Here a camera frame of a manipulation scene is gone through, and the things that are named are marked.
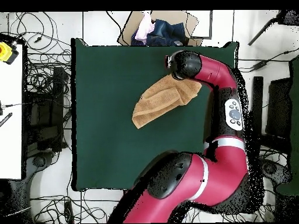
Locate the pink garment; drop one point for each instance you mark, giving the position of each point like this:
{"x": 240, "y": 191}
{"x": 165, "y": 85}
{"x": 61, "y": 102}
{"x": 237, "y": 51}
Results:
{"x": 144, "y": 28}

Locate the black stand base with caster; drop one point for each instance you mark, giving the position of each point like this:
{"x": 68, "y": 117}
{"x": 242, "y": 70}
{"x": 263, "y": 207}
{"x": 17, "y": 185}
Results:
{"x": 38, "y": 161}
{"x": 271, "y": 169}

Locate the black flat tool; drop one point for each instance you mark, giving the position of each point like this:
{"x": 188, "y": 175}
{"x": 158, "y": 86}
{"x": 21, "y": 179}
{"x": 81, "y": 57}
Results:
{"x": 5, "y": 119}

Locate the blue denim jeans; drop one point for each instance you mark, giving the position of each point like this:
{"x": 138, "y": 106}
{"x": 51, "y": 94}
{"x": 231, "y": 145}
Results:
{"x": 168, "y": 32}

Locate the white desk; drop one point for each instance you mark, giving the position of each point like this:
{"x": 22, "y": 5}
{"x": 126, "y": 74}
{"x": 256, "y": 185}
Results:
{"x": 10, "y": 140}

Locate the green cloth covered table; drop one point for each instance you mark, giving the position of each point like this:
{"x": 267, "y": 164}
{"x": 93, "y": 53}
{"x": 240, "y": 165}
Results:
{"x": 294, "y": 116}

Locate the black tripod leg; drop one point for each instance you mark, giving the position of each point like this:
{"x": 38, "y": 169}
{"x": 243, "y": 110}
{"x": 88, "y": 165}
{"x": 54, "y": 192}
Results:
{"x": 289, "y": 17}

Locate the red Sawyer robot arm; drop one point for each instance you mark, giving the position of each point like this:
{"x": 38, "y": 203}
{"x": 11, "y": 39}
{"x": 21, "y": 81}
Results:
{"x": 217, "y": 177}

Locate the black frame stand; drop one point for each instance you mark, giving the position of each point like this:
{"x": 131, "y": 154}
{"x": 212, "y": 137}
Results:
{"x": 57, "y": 93}

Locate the dark green table cloth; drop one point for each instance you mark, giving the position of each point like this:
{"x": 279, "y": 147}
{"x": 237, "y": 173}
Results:
{"x": 105, "y": 140}

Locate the brown cardboard box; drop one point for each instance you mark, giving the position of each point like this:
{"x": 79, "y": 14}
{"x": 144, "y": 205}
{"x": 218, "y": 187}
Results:
{"x": 186, "y": 23}

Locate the yellow emergency stop button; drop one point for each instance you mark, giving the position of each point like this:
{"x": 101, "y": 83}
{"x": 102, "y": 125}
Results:
{"x": 5, "y": 52}

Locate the orange terry towel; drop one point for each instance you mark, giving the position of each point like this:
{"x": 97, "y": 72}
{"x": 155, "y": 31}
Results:
{"x": 161, "y": 100}

